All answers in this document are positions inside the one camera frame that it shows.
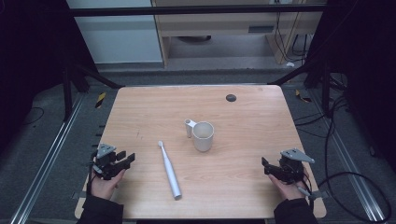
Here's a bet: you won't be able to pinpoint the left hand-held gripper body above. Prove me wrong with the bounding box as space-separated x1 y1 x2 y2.
92 143 127 182

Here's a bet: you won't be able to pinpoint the black metal stand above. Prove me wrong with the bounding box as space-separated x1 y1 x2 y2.
268 59 332 119
61 63 124 123

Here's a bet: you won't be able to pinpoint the white electric toothbrush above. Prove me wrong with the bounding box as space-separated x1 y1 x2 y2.
157 140 183 201

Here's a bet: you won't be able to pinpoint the person's left hand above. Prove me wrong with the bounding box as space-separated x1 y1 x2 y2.
90 168 126 201

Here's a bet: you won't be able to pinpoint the black floor cable loop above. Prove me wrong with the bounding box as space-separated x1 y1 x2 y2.
293 92 392 224

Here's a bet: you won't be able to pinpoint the light wooden desk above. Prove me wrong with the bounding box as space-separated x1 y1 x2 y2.
150 0 328 68

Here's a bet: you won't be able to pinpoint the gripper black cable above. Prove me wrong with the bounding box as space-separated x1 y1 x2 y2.
86 150 98 196
301 172 315 210

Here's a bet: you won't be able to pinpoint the grey cable plug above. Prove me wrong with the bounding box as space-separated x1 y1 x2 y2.
296 185 313 198

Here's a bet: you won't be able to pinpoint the dark curtain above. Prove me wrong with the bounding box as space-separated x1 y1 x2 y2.
306 0 396 172
0 0 97 153

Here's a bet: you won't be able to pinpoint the person's right hand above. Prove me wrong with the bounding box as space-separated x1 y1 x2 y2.
268 167 311 202

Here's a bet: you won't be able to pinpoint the aluminium floor rail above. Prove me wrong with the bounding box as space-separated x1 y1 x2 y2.
8 92 86 224
309 89 388 222

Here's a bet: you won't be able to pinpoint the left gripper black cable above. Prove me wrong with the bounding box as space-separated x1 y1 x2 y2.
86 150 98 196

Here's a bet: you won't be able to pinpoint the yellow black hazard tape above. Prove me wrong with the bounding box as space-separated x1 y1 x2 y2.
94 91 107 109
294 89 313 104

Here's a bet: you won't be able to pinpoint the hanging black cables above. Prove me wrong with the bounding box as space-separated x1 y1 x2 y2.
273 11 313 64

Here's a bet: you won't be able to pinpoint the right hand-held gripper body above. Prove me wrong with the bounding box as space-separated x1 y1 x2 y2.
277 147 316 185

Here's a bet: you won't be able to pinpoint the black horizontal frame bar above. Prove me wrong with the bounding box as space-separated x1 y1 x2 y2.
68 4 327 18

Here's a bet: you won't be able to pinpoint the white cup with side holder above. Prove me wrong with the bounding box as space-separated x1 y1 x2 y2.
183 118 216 153

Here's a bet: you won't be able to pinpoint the white cabinet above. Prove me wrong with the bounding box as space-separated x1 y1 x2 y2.
65 0 163 65

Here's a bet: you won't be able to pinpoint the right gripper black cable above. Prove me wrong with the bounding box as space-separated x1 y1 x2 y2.
301 172 315 210

